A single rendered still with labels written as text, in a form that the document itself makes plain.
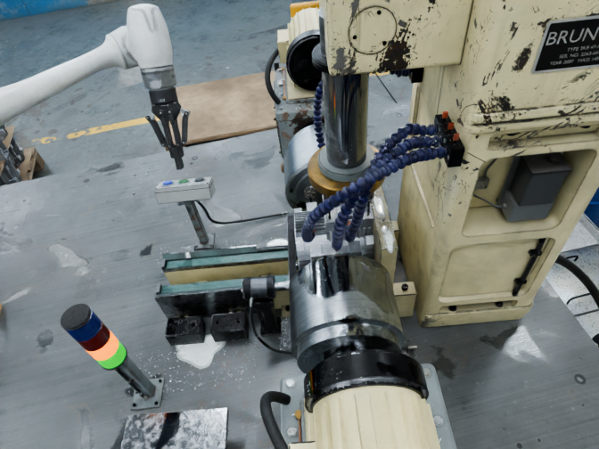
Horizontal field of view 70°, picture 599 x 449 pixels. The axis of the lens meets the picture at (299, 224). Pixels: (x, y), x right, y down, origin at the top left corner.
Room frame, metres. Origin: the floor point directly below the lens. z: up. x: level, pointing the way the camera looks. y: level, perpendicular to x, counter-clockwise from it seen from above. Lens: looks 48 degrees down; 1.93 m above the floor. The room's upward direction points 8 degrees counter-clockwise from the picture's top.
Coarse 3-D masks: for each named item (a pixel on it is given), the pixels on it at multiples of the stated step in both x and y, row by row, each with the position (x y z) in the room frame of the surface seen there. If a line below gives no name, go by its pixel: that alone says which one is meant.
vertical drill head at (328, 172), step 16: (320, 16) 0.74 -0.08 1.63; (320, 32) 0.75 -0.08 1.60; (336, 80) 0.72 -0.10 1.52; (352, 80) 0.71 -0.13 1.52; (368, 80) 0.74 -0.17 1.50; (336, 96) 0.72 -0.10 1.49; (352, 96) 0.71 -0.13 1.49; (336, 112) 0.72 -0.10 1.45; (352, 112) 0.71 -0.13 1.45; (336, 128) 0.72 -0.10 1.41; (352, 128) 0.71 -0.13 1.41; (336, 144) 0.72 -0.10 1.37; (352, 144) 0.71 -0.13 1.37; (368, 144) 0.81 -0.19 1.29; (320, 160) 0.75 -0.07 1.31; (336, 160) 0.72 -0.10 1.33; (352, 160) 0.71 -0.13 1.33; (368, 160) 0.73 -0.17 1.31; (320, 176) 0.72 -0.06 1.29; (336, 176) 0.70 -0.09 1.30; (352, 176) 0.69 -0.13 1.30; (384, 176) 0.71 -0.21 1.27; (320, 192) 0.70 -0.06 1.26; (368, 208) 0.71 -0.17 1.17
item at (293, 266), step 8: (288, 216) 0.85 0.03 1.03; (288, 224) 0.82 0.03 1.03; (288, 232) 0.80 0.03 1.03; (288, 240) 0.77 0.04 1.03; (288, 248) 0.74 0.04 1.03; (288, 256) 0.71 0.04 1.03; (288, 264) 0.69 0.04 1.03; (296, 264) 0.69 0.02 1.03; (296, 272) 0.66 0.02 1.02; (288, 288) 0.62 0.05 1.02
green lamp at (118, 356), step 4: (120, 344) 0.50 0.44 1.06; (120, 348) 0.49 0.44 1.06; (124, 348) 0.50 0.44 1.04; (116, 352) 0.47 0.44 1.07; (120, 352) 0.48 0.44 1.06; (124, 352) 0.49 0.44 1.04; (112, 356) 0.46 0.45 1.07; (116, 356) 0.47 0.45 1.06; (120, 356) 0.47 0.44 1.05; (124, 356) 0.48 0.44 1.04; (96, 360) 0.46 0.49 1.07; (104, 360) 0.46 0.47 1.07; (108, 360) 0.46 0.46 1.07; (112, 360) 0.46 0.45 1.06; (116, 360) 0.46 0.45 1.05; (120, 360) 0.47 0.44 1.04; (104, 364) 0.46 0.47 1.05; (108, 364) 0.46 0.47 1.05; (112, 364) 0.46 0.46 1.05; (116, 364) 0.46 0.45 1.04; (108, 368) 0.46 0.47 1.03
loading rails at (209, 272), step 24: (168, 264) 0.83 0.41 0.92; (192, 264) 0.82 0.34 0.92; (216, 264) 0.81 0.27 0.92; (240, 264) 0.80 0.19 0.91; (264, 264) 0.80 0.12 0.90; (168, 288) 0.74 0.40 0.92; (192, 288) 0.73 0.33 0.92; (216, 288) 0.72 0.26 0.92; (240, 288) 0.70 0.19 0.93; (168, 312) 0.70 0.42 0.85; (192, 312) 0.70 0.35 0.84; (216, 312) 0.70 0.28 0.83; (288, 312) 0.67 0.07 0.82
